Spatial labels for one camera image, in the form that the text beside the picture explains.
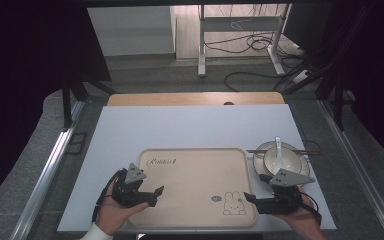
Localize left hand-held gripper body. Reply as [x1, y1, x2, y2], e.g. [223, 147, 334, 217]
[111, 162, 152, 208]

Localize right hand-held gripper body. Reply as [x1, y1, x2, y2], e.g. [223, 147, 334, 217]
[256, 168, 316, 215]

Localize person's left hand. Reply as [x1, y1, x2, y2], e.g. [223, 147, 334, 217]
[94, 181, 150, 236]

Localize person's right hand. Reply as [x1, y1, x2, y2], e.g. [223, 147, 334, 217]
[272, 186, 324, 235]

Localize white bowl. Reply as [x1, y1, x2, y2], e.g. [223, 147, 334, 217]
[263, 145, 303, 177]
[252, 140, 311, 183]

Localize white ceramic spoon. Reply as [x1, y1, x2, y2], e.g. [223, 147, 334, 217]
[272, 136, 287, 169]

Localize beige tray with rabbit print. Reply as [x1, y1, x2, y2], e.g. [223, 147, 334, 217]
[127, 147, 258, 229]

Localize brown chopstick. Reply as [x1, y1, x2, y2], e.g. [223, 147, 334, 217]
[247, 150, 324, 156]

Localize white table mat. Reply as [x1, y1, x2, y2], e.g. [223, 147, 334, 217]
[57, 103, 338, 233]

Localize black metal stand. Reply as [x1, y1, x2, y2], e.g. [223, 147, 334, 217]
[314, 59, 356, 132]
[60, 73, 117, 132]

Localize white power strip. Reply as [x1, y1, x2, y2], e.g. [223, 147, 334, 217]
[292, 68, 312, 85]

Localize dark curtain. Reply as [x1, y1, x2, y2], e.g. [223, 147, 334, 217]
[0, 0, 112, 214]
[281, 0, 384, 164]

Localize white cabinet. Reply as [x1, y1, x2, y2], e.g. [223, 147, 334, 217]
[87, 5, 178, 58]

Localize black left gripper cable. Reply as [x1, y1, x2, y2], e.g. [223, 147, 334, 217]
[91, 168, 128, 225]

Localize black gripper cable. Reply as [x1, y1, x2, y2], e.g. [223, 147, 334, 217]
[298, 191, 324, 226]
[91, 168, 128, 225]

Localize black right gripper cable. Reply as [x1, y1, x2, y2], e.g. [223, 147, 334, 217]
[298, 191, 324, 226]

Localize aluminium rail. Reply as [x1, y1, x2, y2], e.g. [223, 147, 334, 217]
[317, 99, 384, 240]
[9, 99, 86, 240]

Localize black floor cables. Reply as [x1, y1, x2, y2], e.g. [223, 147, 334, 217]
[203, 19, 318, 94]

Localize white desk frame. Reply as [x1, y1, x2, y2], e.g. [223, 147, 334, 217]
[197, 3, 292, 79]

